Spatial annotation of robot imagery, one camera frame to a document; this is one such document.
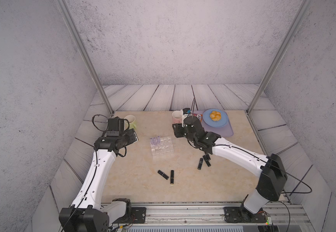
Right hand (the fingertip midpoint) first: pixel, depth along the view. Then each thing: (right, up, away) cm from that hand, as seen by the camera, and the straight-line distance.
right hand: (175, 125), depth 79 cm
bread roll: (+32, +6, +34) cm, 47 cm away
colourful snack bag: (+19, +6, +35) cm, 41 cm away
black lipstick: (-6, -30, +7) cm, 31 cm away
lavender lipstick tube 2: (-15, -11, +14) cm, 23 cm away
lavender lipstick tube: (-13, -11, +15) cm, 23 cm away
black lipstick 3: (+20, -23, +12) cm, 32 cm away
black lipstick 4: (+21, -21, +14) cm, 33 cm away
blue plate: (+38, +2, +34) cm, 51 cm away
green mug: (-31, +1, +23) cm, 39 cm away
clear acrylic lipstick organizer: (-6, -14, +17) cm, 23 cm away
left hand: (-22, -6, -1) cm, 23 cm away
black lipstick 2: (+16, -25, +12) cm, 32 cm away
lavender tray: (+37, -5, +29) cm, 47 cm away
